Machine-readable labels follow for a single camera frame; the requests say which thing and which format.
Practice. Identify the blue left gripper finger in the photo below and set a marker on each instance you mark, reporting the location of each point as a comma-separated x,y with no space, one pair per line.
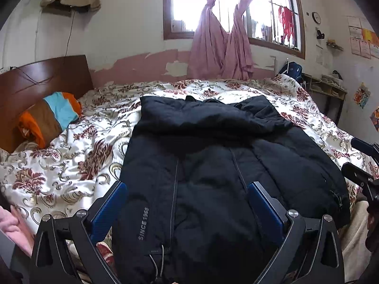
356,175
270,213
371,150
104,211

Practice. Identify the dark navy padded jacket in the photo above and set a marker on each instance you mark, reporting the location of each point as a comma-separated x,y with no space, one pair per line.
187,168

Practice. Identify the floral white bed cover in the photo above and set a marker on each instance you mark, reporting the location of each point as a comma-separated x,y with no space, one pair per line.
82,163

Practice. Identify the wooden side desk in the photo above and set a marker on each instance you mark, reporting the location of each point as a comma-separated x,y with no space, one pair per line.
328,96

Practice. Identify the pink fluffy blanket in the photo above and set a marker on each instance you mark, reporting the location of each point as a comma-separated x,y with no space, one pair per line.
14,227

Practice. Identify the blue backpack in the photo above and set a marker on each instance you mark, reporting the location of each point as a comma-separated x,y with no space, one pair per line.
293,70

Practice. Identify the orange brown blue pillow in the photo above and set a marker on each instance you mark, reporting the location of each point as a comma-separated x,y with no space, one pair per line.
49,117

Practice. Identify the pink right curtain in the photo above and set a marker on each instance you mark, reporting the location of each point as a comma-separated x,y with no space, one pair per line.
238,62

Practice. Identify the pink curtain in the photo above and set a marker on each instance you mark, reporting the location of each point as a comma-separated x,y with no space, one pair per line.
238,62
208,50

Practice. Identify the red garment outside window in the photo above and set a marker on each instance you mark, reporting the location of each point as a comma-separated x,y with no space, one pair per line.
286,19

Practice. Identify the brown wooden headboard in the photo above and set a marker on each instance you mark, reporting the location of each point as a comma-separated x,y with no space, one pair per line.
21,87

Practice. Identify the pink left curtain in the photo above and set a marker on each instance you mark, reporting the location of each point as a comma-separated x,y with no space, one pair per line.
208,50

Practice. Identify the colourful cartoon wall sticker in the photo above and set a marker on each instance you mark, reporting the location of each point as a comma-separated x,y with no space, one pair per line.
362,96

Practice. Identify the paper certificates on wall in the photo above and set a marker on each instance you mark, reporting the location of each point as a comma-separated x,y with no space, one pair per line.
363,39

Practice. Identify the small wall shelf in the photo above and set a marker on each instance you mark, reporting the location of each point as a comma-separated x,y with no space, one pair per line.
332,44

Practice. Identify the round wall clock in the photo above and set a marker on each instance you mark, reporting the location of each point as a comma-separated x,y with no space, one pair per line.
316,18

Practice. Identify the brown wooden window frame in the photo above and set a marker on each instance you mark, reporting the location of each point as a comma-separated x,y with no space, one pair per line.
261,21

